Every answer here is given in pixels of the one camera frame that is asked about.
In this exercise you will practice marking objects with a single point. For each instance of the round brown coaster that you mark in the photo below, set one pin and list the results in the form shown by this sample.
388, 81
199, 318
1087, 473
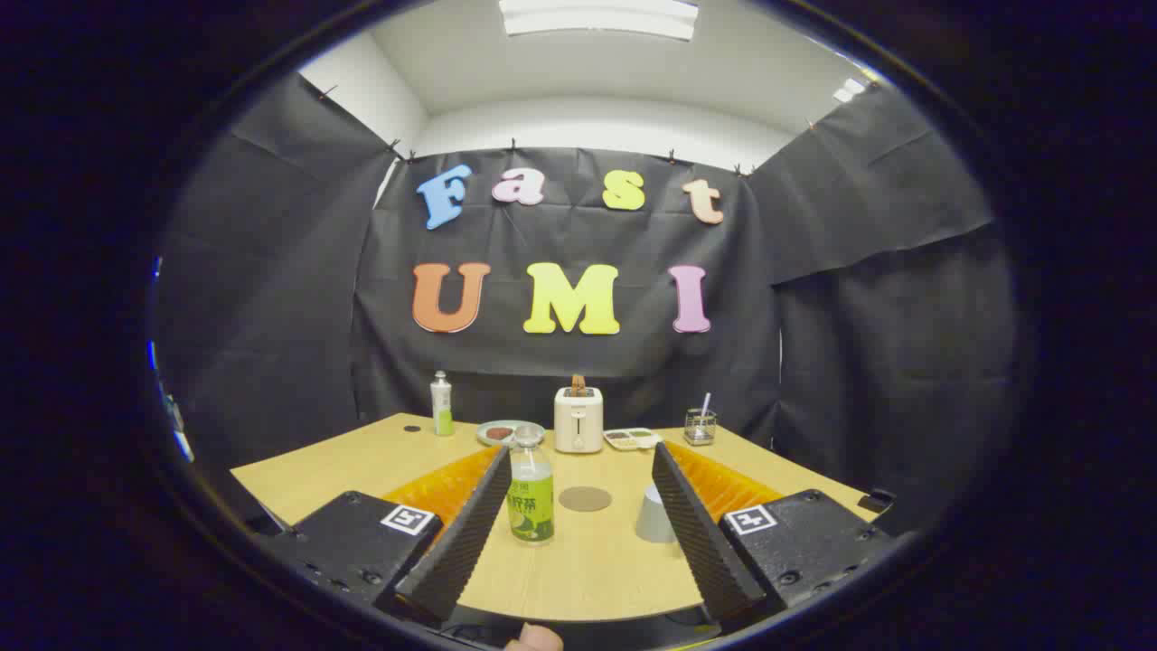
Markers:
585, 499

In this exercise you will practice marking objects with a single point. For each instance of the wooden table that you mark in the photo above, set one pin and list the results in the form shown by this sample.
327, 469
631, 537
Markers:
587, 570

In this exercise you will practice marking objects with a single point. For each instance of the small ceiling light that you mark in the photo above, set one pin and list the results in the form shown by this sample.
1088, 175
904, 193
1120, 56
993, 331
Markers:
850, 89

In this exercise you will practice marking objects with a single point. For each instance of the clear glass holder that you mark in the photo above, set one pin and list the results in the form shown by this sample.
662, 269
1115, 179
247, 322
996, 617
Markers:
700, 429

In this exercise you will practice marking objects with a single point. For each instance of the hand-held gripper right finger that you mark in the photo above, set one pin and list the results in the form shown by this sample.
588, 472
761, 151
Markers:
700, 533

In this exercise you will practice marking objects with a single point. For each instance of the green label juice bottle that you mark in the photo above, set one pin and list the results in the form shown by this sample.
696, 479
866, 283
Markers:
531, 508

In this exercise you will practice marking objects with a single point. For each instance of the small black object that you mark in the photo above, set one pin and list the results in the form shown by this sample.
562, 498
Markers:
877, 501

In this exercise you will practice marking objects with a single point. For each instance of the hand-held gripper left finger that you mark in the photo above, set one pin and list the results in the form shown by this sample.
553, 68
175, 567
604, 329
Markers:
456, 542

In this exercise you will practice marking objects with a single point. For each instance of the white and green bottle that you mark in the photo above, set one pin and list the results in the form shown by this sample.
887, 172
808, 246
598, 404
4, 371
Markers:
442, 407

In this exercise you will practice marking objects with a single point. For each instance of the plate with food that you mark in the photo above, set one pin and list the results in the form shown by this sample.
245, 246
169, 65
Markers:
497, 434

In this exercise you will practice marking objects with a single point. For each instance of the black backdrop cloth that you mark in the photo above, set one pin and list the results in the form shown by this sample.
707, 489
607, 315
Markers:
560, 244

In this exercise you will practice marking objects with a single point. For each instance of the cream toaster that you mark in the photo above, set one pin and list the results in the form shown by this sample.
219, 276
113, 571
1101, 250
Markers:
578, 425

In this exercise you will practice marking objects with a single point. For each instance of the pale grey cup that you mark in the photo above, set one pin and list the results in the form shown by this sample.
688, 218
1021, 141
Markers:
653, 522

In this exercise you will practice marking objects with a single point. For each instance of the long ceiling light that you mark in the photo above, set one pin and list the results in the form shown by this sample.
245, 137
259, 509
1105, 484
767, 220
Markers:
598, 18

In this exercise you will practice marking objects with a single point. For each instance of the brown bread slice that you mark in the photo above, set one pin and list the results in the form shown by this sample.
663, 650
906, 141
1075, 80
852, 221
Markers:
578, 383

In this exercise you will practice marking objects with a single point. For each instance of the divided white snack tray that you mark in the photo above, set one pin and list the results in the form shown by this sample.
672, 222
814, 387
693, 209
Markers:
631, 438

